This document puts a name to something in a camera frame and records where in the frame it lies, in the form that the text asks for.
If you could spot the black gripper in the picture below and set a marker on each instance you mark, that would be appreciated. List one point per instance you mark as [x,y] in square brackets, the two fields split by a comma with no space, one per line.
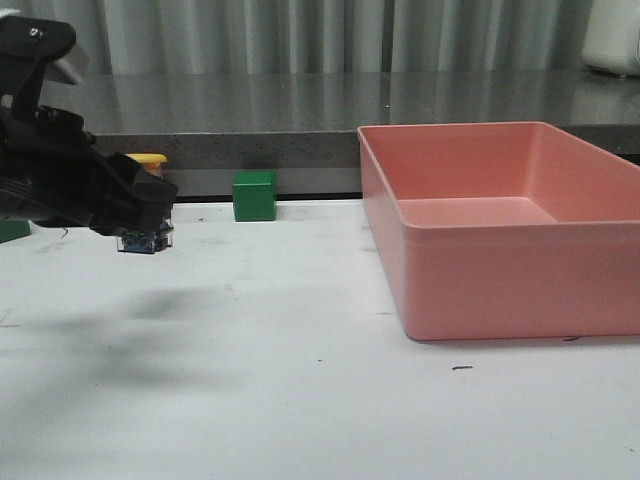
[47,162]

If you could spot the yellow push button switch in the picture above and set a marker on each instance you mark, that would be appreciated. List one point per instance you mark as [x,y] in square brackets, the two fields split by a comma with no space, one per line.
[139,242]

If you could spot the green block at left edge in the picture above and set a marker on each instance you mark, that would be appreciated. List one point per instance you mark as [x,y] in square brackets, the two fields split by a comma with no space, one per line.
[13,229]

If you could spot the green cube block centre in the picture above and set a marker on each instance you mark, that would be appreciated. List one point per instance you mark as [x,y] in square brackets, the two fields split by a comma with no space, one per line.
[254,196]

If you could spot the pink plastic bin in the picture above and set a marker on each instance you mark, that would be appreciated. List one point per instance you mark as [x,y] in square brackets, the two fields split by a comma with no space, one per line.
[503,230]

